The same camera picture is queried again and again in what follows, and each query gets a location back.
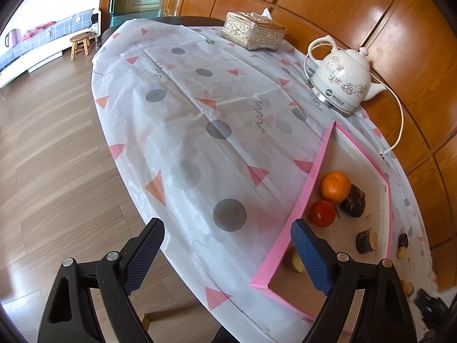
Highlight white kettle base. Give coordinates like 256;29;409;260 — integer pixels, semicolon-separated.
308;79;363;115

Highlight small wooden stool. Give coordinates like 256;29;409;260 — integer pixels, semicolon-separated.
69;32;94;61

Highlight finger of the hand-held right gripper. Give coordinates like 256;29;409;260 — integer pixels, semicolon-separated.
415;288;452;333

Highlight red tomato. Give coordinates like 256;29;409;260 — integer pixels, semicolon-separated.
309;200;336;228

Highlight white patterned tablecloth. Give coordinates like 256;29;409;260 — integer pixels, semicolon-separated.
91;18;438;333

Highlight pink shallow tray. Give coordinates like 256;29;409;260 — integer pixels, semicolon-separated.
249;121;393;333

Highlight smooth dark water chestnut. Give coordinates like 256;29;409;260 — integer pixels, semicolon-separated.
341;184;366;218

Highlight silver embossed tissue box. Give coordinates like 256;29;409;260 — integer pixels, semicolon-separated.
221;8;288;51

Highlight red patterned cloth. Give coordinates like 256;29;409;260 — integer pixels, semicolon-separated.
23;21;54;38

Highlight white ceramic electric kettle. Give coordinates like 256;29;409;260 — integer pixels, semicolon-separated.
304;36;388;113

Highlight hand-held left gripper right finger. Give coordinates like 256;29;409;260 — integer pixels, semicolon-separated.
290;219;418;343

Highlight small orange tangerine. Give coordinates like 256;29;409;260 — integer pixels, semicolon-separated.
320;171;352;204

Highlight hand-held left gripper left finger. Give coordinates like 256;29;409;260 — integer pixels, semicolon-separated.
37;217;165;343

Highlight white sofa blue checked cushions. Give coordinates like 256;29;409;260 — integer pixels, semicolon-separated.
0;7;101;88

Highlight white kettle power cord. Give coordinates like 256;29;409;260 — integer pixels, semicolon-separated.
369;71;405;159

